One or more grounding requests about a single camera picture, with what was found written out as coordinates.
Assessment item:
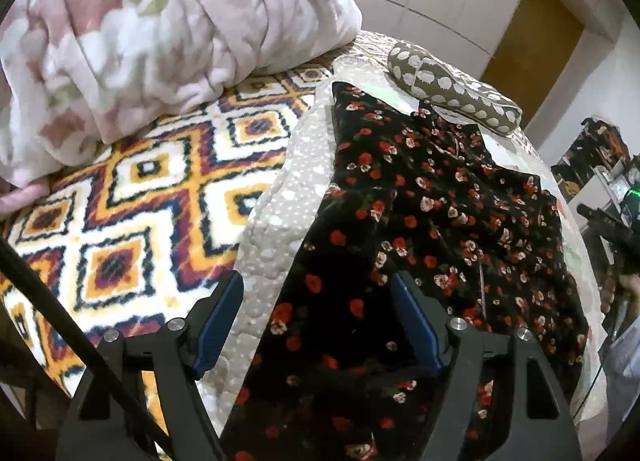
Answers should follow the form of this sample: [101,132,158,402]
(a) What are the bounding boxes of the olive white-spotted pillow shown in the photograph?
[387,41,523,136]

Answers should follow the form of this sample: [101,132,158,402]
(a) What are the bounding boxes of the geometric patterned fleece blanket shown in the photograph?
[0,63,336,442]

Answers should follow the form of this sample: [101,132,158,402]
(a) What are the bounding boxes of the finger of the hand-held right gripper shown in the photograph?
[576,204,622,231]

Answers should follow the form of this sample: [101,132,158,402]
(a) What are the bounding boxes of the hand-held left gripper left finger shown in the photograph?
[55,271,246,461]

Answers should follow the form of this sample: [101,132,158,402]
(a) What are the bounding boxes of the beige white-dotted quilt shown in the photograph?
[200,53,603,437]

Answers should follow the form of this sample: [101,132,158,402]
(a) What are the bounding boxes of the black braided cable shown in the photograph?
[0,238,176,461]

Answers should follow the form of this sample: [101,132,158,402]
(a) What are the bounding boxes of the pink white plush blanket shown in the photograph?
[0,0,363,214]

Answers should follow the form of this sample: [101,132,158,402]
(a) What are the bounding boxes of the black floral dress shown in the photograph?
[220,81,591,461]

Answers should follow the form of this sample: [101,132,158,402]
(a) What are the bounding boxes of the brown wooden door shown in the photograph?
[479,0,586,128]

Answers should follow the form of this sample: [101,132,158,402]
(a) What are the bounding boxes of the person's right hand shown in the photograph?
[601,272,640,316]

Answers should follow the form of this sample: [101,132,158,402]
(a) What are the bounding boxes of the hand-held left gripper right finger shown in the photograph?
[390,271,583,461]

